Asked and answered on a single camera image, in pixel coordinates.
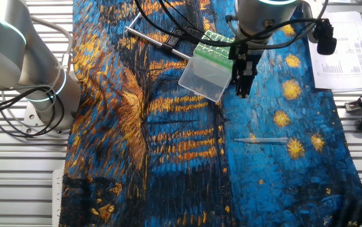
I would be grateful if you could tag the black C-clamp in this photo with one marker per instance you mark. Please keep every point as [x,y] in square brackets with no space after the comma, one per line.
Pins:
[171,41]

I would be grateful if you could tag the starry night painting cloth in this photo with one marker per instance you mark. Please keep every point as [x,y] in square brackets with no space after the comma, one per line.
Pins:
[174,164]

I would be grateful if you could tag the printed white paper sheet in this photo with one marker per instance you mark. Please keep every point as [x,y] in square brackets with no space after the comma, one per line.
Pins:
[338,60]

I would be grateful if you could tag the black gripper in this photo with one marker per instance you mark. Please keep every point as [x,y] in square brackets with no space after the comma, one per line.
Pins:
[244,60]

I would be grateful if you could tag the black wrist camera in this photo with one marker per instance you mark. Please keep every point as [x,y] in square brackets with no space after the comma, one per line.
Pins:
[325,38]

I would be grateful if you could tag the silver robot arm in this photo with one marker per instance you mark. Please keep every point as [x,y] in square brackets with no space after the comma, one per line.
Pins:
[10,47]

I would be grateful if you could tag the clear large pipette tip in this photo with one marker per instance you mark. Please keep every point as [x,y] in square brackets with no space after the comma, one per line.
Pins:
[263,140]

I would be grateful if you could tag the white power strip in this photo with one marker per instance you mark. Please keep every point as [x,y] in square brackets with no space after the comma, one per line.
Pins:
[57,198]

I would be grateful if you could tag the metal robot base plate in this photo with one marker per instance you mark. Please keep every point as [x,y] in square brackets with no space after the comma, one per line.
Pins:
[29,118]

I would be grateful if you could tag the green pipette tip box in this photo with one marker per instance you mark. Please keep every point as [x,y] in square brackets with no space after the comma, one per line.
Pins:
[206,75]

